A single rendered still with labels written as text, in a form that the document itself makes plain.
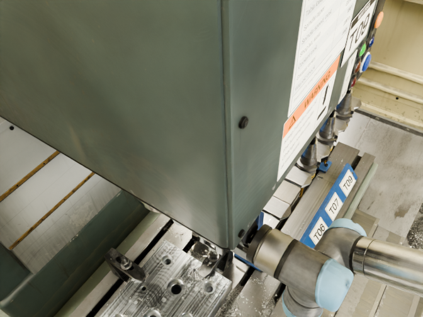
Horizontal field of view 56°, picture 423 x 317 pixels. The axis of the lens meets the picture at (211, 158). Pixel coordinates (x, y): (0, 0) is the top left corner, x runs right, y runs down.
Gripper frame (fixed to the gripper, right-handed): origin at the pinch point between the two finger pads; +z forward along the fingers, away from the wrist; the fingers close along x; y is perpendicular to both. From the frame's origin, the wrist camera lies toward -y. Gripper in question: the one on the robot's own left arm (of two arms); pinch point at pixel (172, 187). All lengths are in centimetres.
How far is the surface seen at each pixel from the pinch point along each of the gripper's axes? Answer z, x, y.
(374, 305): -46, 31, 63
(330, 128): -15.5, 44.0, 13.1
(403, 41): -18, 101, 18
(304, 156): -14.2, 32.6, 14.0
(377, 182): -31, 78, 63
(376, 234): -38, 59, 67
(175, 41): -16.4, -12.5, -44.7
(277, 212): -15.6, 16.8, 17.3
